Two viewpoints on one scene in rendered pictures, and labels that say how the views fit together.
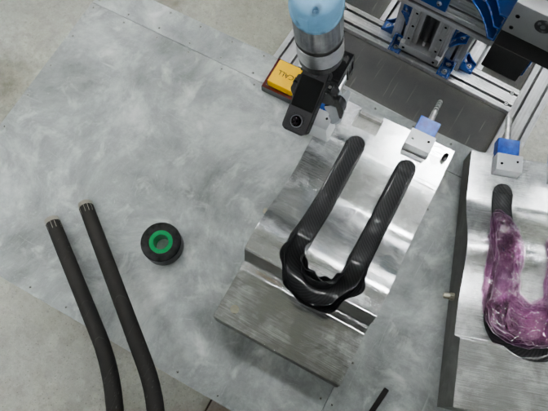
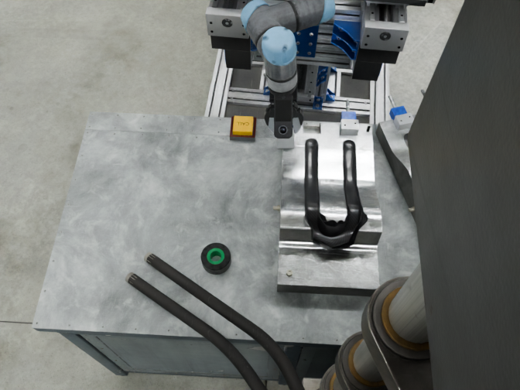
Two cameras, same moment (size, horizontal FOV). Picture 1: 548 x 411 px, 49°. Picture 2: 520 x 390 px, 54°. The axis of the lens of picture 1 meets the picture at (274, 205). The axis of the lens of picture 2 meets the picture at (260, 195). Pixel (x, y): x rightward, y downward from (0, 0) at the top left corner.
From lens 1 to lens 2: 0.45 m
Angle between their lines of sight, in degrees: 15
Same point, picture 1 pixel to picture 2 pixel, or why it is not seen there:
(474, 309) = not seen: hidden behind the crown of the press
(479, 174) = (391, 133)
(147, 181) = (183, 225)
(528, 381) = not seen: hidden behind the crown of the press
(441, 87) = (320, 116)
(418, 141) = (349, 125)
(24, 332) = not seen: outside the picture
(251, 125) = (234, 163)
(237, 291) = (285, 261)
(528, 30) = (376, 42)
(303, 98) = (282, 114)
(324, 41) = (290, 68)
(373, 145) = (322, 139)
